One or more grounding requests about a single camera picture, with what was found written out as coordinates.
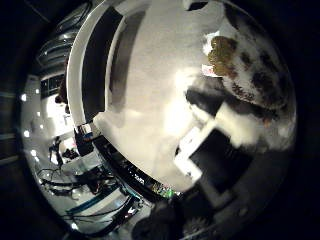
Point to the spotted white plush dog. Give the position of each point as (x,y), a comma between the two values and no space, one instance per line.
(256,63)

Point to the white plastic container bin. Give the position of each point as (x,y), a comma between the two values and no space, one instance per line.
(96,63)

